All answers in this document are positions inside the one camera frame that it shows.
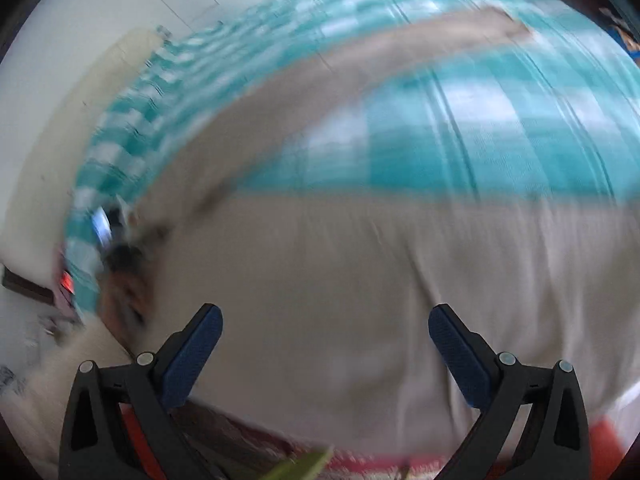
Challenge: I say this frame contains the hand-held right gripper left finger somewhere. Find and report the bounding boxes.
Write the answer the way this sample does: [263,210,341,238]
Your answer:
[59,304,223,480]

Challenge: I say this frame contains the teal checked bedsheet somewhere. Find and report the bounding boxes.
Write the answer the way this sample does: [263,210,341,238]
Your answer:
[62,0,640,321]

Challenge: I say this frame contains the cream cloth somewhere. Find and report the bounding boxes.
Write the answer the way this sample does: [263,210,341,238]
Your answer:
[0,325,136,476]

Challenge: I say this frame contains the beige pants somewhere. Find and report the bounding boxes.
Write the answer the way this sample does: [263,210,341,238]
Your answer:
[97,5,640,463]

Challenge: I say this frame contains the red printed blanket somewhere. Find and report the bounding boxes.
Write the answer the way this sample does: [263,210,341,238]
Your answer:
[120,405,640,480]

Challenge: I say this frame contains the dark furniture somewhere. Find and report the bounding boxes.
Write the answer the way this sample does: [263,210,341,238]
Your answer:
[545,0,640,58]

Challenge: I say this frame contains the cream cushion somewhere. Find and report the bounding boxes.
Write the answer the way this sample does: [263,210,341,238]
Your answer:
[0,27,163,286]

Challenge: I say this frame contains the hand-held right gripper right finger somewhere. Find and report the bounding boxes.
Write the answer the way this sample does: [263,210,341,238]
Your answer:
[429,304,591,480]

